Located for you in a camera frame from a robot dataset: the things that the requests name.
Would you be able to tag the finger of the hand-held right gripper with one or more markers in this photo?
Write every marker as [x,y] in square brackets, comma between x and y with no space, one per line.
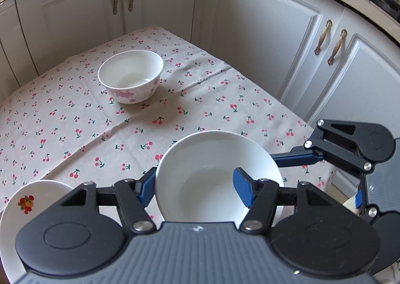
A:
[297,159]
[358,201]

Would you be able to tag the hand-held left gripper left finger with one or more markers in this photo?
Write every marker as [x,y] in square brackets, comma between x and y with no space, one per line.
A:
[147,188]

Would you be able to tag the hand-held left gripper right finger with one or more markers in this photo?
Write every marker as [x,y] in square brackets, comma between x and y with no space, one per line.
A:
[242,185]

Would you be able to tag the large white fruit-print plate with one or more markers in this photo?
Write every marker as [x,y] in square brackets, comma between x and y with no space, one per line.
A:
[12,221]

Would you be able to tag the cherry-print tablecloth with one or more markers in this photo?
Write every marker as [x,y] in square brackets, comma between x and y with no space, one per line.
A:
[78,121]

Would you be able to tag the white pink-flower bowl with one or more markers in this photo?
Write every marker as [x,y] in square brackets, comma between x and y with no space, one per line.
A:
[131,71]

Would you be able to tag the white kitchen cabinet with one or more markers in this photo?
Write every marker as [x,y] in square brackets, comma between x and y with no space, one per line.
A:
[250,37]

